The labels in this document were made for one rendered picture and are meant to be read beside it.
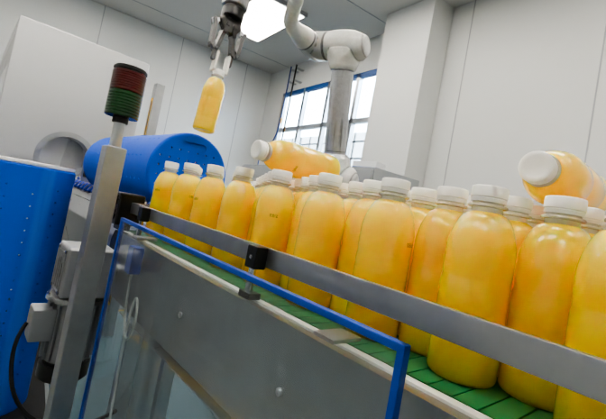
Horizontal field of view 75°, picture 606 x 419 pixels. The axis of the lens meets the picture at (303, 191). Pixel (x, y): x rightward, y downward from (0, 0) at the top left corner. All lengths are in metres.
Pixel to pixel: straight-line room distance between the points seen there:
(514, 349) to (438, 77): 4.08
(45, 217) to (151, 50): 5.34
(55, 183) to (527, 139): 3.29
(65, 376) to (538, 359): 0.79
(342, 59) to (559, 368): 1.59
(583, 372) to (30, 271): 1.59
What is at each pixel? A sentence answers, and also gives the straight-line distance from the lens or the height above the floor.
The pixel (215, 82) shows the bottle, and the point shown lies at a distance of 1.36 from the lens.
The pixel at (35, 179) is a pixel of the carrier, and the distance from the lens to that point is 1.64.
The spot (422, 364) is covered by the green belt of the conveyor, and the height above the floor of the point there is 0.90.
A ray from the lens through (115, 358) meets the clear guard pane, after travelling 0.96.
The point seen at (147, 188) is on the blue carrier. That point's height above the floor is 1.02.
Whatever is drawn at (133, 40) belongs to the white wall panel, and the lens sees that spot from 6.78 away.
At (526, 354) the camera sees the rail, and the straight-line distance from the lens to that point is 0.40.
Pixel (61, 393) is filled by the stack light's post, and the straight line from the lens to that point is 0.94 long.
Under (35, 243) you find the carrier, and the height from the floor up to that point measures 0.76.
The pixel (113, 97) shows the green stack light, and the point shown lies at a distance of 0.85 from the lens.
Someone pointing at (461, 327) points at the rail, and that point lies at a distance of 0.42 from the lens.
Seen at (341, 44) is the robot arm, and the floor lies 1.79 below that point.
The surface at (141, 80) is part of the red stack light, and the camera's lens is 0.86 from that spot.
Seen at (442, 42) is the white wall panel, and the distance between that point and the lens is 4.51.
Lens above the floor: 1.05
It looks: 3 degrees up
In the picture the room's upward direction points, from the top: 11 degrees clockwise
